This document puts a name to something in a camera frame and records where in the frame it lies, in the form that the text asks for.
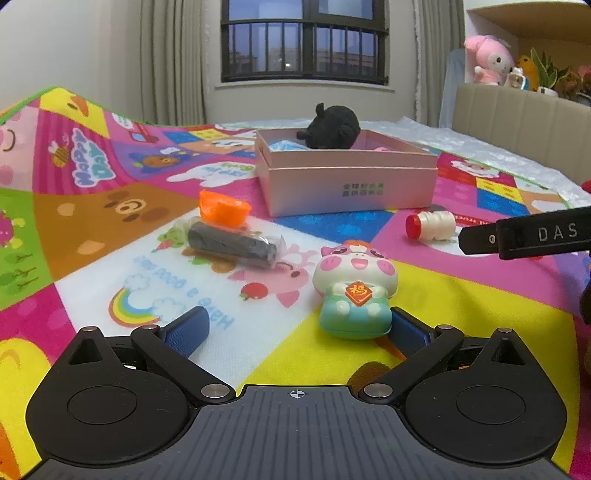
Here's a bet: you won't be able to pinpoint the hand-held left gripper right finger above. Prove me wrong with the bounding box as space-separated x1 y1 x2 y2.
358 307 528 406

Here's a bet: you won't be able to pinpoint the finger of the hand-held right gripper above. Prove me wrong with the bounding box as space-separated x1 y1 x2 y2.
458 206 591 260

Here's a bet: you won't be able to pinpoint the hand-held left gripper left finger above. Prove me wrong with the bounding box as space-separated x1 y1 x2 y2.
68 307 236 404

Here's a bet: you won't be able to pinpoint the cartoon cow figurine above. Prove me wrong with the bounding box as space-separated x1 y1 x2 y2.
313 240 399 341

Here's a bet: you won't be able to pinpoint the small white red-capped bottle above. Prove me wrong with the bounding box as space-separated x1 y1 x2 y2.
405 210 457 241

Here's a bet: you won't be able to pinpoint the pink cardboard box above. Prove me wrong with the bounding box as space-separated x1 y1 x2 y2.
255 128 439 217

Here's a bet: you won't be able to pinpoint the black plush toy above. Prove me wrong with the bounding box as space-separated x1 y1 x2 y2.
298 102 361 150

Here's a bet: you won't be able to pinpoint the dark roll in clear wrap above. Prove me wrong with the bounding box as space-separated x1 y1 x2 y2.
186 220 287 270

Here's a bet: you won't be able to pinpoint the beige padded headboard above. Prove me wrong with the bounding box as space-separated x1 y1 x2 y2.
451 83 591 184

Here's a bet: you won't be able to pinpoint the orange plastic cup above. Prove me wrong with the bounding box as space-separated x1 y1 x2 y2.
198 189 252 228

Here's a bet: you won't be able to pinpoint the colourful cartoon play mat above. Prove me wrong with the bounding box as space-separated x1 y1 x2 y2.
0 87 591 480

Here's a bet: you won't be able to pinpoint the potted pink flowers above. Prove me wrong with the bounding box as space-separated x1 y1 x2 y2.
563 65 591 103

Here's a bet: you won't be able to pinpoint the green potted plant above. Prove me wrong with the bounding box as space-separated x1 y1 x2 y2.
531 46 573 96

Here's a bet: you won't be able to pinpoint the yellow plush toy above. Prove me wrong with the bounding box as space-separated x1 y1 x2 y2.
516 55 540 90

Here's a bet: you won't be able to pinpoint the pink plush toy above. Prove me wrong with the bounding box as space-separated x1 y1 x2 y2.
464 34 515 86

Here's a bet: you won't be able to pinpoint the grey curtain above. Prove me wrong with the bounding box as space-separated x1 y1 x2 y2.
139 0 208 126
413 0 465 125

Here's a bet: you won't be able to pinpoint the dark framed window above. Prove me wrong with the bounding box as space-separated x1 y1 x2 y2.
221 0 389 87

